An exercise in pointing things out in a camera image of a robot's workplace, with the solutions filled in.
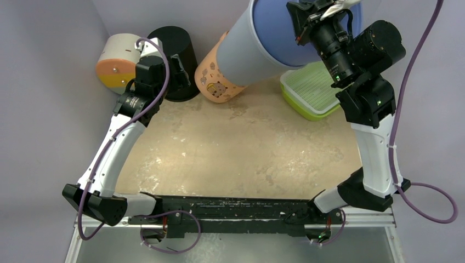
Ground large blue bucket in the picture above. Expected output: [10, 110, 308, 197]
[251, 0, 364, 70]

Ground orange cartoon bucket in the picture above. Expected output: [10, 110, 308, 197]
[194, 31, 247, 104]

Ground black ribbed bucket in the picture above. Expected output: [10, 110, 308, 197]
[148, 26, 200, 102]

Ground grey bucket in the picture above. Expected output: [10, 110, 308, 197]
[217, 1, 287, 86]

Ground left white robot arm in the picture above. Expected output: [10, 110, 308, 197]
[62, 55, 190, 226]

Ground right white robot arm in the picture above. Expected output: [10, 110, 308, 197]
[286, 1, 410, 223]

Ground beige drum orange yellow face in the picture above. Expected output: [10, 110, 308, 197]
[95, 33, 140, 94]

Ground green white strainer basket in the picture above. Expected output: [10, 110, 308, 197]
[280, 61, 341, 122]

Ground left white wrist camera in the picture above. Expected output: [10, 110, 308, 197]
[134, 38, 163, 59]

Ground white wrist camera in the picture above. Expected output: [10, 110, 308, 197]
[134, 38, 163, 59]
[320, 0, 361, 21]

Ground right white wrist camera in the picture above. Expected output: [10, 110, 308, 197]
[320, 0, 361, 21]

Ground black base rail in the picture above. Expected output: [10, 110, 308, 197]
[128, 195, 343, 238]

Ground aluminium frame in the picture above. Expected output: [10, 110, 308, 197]
[65, 208, 404, 262]

